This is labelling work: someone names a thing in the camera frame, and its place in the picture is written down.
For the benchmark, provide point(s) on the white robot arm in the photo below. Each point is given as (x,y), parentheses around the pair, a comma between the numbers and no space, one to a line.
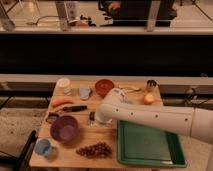
(187,121)

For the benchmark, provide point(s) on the green plastic tray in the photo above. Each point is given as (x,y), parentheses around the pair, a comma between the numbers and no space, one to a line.
(139,145)

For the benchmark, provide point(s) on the red bowl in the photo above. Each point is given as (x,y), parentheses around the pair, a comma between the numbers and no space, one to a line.
(103,86)

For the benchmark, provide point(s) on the grey blue computer mouse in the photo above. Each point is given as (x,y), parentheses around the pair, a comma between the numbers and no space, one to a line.
(84,92)

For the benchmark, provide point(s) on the black rectangular block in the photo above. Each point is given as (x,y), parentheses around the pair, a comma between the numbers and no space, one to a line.
(91,118)

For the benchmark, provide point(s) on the small metal cup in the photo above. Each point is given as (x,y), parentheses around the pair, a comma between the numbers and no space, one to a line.
(150,85)

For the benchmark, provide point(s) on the white lidded jar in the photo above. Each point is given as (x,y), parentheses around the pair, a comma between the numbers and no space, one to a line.
(64,85)

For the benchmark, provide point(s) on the yellow apple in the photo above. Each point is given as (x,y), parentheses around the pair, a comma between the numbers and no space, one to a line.
(148,99)

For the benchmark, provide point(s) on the orange carrot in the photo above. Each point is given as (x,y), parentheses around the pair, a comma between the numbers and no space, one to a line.
(58,102)

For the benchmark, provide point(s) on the purple bowl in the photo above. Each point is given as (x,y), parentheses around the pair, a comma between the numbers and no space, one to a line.
(64,129)

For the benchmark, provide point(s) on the small black measuring cup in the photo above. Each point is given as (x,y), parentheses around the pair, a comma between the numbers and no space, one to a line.
(51,117)

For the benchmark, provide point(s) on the bunch of red grapes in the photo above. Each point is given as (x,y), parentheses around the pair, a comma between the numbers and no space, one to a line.
(98,150)

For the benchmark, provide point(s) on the light blue mug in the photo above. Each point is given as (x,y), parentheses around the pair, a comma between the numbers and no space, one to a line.
(43,147)

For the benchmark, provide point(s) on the black stand leg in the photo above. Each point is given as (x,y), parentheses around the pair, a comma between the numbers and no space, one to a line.
(31,139)

